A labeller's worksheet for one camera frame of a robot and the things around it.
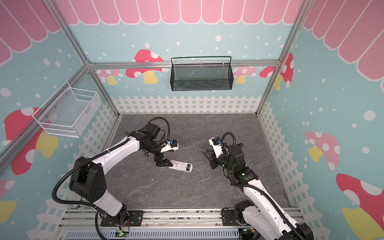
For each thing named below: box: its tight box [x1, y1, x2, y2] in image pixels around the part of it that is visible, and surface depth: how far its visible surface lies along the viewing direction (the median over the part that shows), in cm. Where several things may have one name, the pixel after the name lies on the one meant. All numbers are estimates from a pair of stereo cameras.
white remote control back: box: [168, 159, 194, 173], surface depth 93 cm
